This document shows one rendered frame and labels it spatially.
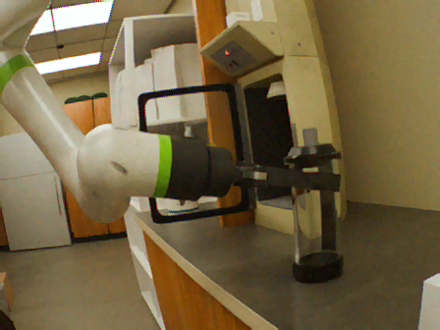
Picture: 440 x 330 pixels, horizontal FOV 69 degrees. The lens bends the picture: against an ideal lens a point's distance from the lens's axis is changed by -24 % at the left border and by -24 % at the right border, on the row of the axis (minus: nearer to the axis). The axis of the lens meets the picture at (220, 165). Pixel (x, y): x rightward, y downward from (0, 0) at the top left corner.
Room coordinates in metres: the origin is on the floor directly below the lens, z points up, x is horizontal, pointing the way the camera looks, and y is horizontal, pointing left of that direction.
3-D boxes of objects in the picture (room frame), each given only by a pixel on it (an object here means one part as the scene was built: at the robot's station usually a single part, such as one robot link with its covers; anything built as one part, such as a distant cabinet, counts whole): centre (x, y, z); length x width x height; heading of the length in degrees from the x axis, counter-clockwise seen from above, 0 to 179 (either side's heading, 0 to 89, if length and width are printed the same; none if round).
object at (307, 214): (0.68, -0.16, 1.06); 0.11 x 0.11 x 0.21
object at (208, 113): (1.22, 0.07, 1.19); 0.30 x 0.01 x 0.40; 102
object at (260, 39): (1.09, -0.09, 1.46); 0.32 x 0.11 x 0.10; 20
